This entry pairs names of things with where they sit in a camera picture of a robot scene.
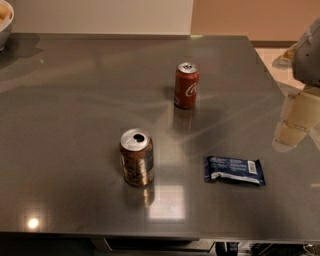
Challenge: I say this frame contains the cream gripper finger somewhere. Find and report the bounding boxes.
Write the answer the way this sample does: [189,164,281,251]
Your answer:
[272,87,320,152]

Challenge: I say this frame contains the blue rxbar blueberry wrapper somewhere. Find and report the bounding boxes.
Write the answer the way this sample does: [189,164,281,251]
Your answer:
[203,156,266,186]

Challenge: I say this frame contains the red coca-cola can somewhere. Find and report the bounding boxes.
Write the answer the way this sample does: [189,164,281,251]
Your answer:
[174,62,199,109]

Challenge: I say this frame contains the brown gold soda can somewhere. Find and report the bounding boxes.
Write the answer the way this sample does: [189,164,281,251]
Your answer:
[119,128,154,187]

